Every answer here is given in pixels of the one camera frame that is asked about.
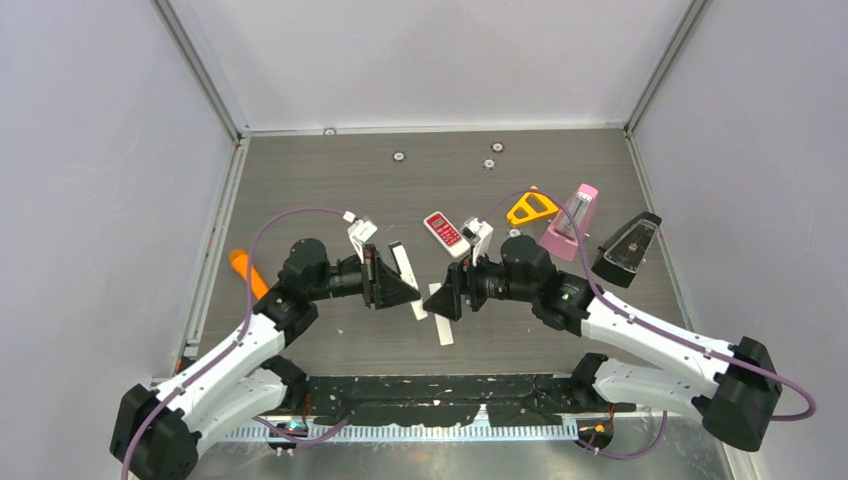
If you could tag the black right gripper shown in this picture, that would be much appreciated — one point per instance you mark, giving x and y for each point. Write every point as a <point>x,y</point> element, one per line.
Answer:
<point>448,302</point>

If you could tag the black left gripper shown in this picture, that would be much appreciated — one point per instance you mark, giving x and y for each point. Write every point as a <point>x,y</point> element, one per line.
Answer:
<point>381,286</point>

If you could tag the slim remote back cover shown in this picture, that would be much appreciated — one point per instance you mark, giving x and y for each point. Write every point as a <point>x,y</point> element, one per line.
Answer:
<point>444,330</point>

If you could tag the white remote control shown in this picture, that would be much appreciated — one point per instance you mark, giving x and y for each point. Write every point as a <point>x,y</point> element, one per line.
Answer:
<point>446,234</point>

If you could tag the slim white black remote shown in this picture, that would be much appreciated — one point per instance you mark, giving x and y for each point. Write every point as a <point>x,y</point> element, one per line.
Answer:
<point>405,270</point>

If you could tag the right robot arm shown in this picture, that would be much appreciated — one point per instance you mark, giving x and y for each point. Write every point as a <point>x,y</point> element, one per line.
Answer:
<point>728,387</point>

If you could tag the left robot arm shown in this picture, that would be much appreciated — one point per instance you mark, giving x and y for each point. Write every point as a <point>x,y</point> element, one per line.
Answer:
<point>162,432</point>

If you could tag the pink metronome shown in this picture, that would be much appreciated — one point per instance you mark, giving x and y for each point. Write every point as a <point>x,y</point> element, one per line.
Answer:
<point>561,238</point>

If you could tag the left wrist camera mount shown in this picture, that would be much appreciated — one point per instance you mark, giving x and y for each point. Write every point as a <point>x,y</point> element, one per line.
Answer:
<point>359,231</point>

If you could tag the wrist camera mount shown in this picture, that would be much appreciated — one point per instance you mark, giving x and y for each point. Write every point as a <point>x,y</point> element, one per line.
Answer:
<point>359,231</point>
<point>478,233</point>

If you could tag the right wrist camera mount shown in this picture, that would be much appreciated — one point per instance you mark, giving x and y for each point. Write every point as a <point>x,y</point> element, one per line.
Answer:
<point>478,233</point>

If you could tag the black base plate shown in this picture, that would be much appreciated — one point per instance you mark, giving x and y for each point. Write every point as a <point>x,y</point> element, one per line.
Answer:
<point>451,400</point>

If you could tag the yellow triangular plastic frame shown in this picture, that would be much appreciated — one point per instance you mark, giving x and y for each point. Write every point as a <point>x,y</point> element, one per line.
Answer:
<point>530,207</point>

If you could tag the orange handle tool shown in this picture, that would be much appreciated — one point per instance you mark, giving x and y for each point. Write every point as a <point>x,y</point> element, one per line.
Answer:
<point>238,260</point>

